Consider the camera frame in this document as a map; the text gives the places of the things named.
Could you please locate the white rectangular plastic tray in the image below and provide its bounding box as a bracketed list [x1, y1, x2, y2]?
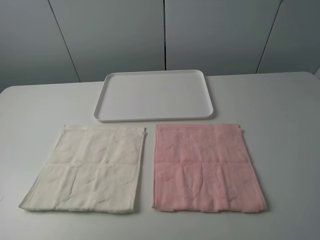
[93, 69, 214, 122]

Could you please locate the pink towel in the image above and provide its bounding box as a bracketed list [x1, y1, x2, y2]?
[152, 123, 267, 213]

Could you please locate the cream white towel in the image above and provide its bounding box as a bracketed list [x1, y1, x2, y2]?
[19, 125, 146, 214]

